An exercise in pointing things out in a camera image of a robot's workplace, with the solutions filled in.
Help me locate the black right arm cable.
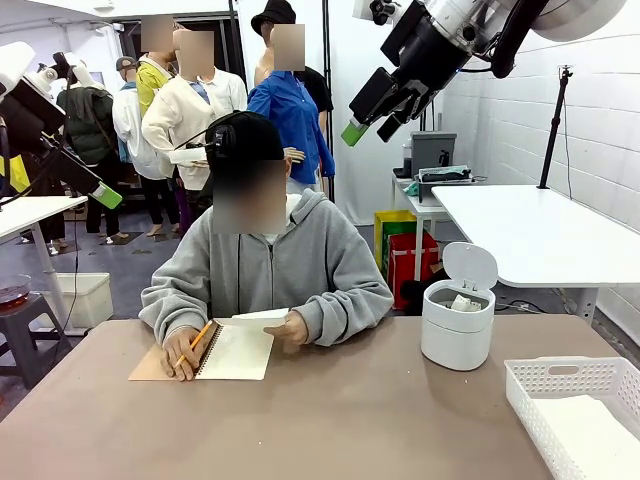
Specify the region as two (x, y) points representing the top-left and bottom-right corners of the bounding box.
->
(492, 0), (551, 80)

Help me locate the mannequin in black t-shirt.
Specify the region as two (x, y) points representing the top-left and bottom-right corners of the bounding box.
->
(294, 64), (335, 151)

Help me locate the flat white paper stack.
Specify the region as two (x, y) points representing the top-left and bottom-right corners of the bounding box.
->
(528, 396), (640, 480)

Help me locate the person's right hand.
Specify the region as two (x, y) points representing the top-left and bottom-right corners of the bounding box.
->
(160, 327), (216, 382)

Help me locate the mannequin in blue shirt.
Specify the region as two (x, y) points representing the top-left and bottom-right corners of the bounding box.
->
(242, 24), (336, 201)

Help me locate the black light stand pole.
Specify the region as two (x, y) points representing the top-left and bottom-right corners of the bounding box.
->
(418, 92), (442, 132)
(321, 0), (337, 207)

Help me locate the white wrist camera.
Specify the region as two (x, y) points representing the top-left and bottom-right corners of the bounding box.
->
(352, 0), (402, 26)
(24, 51), (95, 96)

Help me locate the large white table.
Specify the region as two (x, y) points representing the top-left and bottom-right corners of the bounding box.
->
(430, 183), (640, 326)

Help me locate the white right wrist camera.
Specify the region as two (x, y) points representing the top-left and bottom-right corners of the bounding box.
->
(352, 0), (402, 26)

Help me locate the dark grey tray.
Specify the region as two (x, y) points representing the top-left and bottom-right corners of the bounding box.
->
(415, 166), (474, 204)

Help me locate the mannequin in yellow-green jacket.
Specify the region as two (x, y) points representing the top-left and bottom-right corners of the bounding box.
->
(135, 14), (177, 119)

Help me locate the white lidded trash bin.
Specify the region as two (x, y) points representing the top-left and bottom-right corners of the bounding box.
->
(420, 241), (499, 372)

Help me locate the red bag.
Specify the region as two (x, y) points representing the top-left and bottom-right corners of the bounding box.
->
(388, 232), (441, 297)

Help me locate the grey plastic box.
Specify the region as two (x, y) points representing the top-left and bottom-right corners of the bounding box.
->
(409, 130), (458, 179)

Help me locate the black baseball cap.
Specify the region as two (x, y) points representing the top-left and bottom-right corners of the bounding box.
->
(205, 110), (286, 174)

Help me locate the mannequin in white shirt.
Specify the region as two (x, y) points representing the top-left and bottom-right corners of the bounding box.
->
(199, 67), (249, 121)

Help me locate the white perforated plastic basket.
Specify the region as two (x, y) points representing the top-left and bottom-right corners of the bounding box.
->
(503, 355), (640, 480)

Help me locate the white head-mounted camera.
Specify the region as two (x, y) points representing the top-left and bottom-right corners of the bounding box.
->
(168, 124), (237, 166)

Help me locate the person's right forearm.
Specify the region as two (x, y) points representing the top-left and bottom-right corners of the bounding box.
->
(139, 287), (211, 346)

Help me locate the glass bowl with red contents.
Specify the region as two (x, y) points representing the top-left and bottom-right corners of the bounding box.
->
(0, 273), (32, 306)

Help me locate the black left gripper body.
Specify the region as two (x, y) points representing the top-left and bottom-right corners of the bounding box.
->
(0, 78), (67, 151)

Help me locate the crumpled white paper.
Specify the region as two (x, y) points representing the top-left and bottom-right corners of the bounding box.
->
(449, 293), (484, 312)

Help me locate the mannequin in dark puffer jacket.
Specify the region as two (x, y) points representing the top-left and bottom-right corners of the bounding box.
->
(54, 58), (122, 237)

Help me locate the person's left forearm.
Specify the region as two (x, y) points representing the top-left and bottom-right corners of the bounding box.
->
(294, 292), (395, 349)

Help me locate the green bag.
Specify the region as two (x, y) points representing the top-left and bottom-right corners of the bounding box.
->
(382, 219), (419, 266)

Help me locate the black bucket hat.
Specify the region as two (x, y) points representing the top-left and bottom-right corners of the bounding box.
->
(250, 0), (297, 37)

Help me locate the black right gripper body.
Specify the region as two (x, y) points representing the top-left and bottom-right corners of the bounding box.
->
(380, 0), (471, 95)

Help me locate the mannequin in cream cardigan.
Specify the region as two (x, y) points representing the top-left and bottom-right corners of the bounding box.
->
(141, 29), (232, 236)

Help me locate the yellow bag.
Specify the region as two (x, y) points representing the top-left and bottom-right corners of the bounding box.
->
(374, 209), (417, 261)

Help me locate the white floor storage bin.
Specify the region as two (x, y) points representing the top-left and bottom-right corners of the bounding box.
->
(42, 272), (115, 331)

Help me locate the capped mannequin in white jacket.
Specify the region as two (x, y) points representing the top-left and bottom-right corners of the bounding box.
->
(112, 55), (180, 237)

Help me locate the orange pencil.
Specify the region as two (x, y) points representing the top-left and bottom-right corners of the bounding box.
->
(173, 320), (214, 367)

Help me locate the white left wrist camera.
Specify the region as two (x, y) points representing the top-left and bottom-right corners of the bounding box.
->
(24, 51), (95, 96)

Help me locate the small white side table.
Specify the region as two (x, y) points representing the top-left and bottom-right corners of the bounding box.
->
(391, 174), (454, 281)

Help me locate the white paper sheet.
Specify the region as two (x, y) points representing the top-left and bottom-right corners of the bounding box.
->
(230, 307), (291, 331)

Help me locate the person's left hand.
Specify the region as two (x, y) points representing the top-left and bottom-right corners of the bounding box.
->
(263, 309), (310, 355)

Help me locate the grey stool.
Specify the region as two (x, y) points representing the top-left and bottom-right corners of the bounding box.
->
(0, 292), (74, 391)

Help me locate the white desk with leg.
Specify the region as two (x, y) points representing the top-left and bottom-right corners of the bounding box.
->
(0, 194), (89, 331)

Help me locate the black tripod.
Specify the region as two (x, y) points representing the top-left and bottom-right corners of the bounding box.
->
(537, 63), (576, 190)

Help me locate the person in grey hoodie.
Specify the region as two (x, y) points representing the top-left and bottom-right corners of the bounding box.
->
(139, 188), (395, 349)

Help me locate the spiral notebook with brown cover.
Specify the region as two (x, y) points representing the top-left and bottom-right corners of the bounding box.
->
(128, 318), (276, 383)

